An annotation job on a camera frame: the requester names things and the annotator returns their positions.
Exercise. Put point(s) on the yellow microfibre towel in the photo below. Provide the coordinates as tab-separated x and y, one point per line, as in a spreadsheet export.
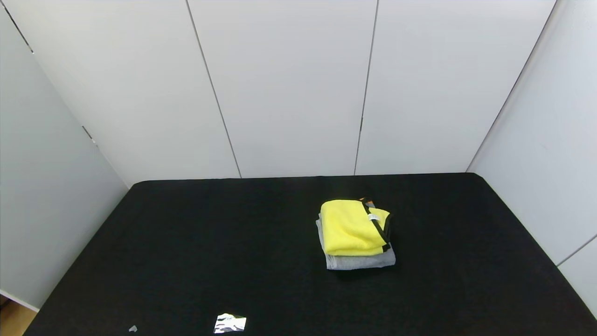
350	228

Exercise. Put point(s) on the grey towel with orange stripe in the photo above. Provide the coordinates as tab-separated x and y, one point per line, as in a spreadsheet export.
359	262

